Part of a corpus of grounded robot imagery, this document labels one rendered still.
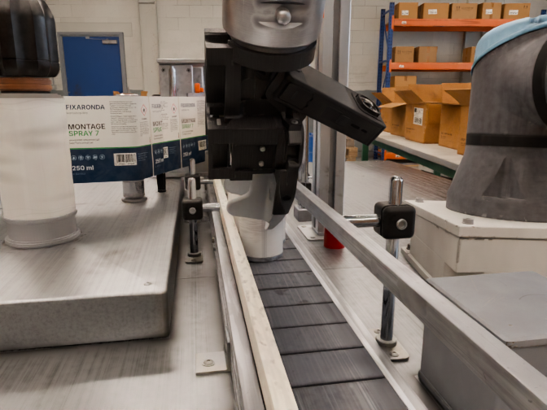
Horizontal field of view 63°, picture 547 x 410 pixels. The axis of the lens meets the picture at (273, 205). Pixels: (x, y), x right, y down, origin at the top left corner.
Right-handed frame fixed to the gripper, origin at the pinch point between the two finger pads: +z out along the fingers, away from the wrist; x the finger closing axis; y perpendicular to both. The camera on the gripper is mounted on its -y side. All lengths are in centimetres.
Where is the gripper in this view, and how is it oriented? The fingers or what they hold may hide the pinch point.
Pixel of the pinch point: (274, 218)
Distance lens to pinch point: 48.6
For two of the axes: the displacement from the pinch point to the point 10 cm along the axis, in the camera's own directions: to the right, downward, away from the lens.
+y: -9.9, 0.4, -1.7
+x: 1.5, 6.8, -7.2
